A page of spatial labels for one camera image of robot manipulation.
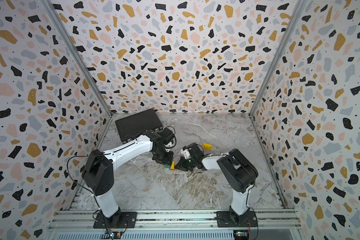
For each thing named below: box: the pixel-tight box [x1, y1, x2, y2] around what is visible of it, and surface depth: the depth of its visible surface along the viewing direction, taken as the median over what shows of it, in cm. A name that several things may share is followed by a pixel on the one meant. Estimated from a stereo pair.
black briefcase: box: [115, 108, 163, 143], surface depth 115 cm
